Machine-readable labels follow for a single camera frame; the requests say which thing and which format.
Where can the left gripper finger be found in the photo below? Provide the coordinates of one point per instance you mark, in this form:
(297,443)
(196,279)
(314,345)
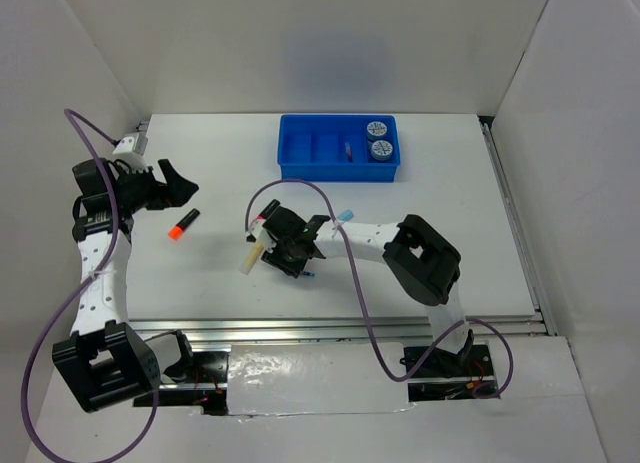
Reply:
(171,176)
(178,192)

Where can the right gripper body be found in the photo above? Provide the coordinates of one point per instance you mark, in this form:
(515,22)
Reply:
(285,258)

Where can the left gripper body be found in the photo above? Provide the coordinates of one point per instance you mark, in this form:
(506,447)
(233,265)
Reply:
(141,190)

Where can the orange highlighter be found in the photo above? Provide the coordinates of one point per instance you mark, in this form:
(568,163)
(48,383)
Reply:
(178,230)

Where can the red gel pen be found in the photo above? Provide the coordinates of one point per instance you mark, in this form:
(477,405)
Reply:
(348,152)

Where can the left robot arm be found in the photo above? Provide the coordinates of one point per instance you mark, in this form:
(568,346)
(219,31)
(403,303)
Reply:
(104,361)

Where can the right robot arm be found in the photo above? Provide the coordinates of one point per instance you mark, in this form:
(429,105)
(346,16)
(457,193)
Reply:
(424,263)

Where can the yellow highlighter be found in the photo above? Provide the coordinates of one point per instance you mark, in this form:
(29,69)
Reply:
(253,256)

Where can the light blue highlighter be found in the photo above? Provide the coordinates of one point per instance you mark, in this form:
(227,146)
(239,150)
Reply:
(345,216)

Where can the blue plastic divided bin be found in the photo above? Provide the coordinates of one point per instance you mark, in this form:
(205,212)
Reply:
(311,148)

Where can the white foil sheet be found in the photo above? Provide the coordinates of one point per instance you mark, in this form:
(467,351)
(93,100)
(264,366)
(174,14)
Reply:
(320,378)

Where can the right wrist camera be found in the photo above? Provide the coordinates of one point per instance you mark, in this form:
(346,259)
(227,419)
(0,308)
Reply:
(257,232)

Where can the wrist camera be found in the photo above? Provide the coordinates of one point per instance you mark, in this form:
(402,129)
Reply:
(130,150)
(257,232)

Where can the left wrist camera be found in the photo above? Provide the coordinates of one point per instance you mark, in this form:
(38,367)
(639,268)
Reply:
(130,150)

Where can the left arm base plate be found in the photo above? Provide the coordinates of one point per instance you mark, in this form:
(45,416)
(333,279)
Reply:
(204,386)

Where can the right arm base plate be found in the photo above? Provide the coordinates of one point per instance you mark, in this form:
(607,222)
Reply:
(441,378)

